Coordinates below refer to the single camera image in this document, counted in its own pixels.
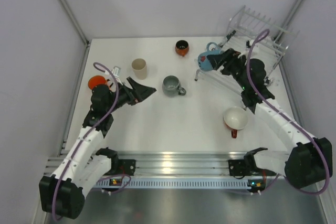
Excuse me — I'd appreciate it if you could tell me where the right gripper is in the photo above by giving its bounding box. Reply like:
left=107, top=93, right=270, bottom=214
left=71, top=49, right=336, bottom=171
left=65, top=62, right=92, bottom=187
left=208, top=48, right=249, bottom=91

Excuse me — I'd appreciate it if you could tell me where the blue ceramic mug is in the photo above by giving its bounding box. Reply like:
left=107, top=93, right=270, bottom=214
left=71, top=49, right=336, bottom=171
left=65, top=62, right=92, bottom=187
left=197, top=42, right=223, bottom=71

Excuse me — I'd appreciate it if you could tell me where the grey ceramic mug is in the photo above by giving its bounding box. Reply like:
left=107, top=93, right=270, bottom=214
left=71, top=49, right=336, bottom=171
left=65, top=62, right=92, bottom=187
left=162, top=76, right=186, bottom=97

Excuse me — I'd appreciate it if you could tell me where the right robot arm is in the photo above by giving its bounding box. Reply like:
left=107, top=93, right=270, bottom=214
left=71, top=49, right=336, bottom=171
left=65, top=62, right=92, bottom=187
left=198, top=48, right=333, bottom=189

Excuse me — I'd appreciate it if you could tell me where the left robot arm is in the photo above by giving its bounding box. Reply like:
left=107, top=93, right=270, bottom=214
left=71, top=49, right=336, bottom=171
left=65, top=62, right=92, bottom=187
left=39, top=77, right=156, bottom=219

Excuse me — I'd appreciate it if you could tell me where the silver metal dish rack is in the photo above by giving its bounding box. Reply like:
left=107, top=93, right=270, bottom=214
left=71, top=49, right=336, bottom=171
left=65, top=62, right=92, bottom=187
left=193, top=5, right=300, bottom=109

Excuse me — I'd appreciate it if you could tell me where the beige tumbler cup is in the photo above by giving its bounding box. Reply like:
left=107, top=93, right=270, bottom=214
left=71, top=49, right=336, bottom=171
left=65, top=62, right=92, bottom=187
left=131, top=58, right=148, bottom=80

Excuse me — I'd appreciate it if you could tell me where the black and red bowl cup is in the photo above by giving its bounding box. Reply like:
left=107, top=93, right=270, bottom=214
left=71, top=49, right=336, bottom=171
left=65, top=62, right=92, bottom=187
left=175, top=40, right=190, bottom=57

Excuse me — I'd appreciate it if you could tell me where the white and red mug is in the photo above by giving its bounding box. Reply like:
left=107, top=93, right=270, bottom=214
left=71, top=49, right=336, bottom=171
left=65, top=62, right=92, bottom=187
left=223, top=106, right=248, bottom=138

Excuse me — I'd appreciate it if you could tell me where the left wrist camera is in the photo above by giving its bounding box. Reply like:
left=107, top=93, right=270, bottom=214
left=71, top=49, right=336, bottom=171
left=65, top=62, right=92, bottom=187
left=105, top=66, right=122, bottom=83

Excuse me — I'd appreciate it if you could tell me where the orange mug black handle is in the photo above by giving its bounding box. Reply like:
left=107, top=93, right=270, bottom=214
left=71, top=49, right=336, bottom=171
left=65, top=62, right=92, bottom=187
left=88, top=75, right=107, bottom=90

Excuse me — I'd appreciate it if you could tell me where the aluminium mounting rail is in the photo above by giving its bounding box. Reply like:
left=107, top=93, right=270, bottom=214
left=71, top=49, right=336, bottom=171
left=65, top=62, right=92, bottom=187
left=43, top=151, right=289, bottom=177

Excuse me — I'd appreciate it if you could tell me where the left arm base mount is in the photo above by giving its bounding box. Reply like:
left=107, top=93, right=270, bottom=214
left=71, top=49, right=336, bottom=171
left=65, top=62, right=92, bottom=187
left=111, top=159, right=136, bottom=176

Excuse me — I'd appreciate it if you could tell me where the slotted cable duct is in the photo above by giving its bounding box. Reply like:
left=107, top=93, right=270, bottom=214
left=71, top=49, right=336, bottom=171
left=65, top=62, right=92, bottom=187
left=97, top=178, right=253, bottom=189

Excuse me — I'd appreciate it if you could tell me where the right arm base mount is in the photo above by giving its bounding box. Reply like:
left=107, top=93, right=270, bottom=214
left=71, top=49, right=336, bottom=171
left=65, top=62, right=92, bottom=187
left=228, top=159, right=250, bottom=179

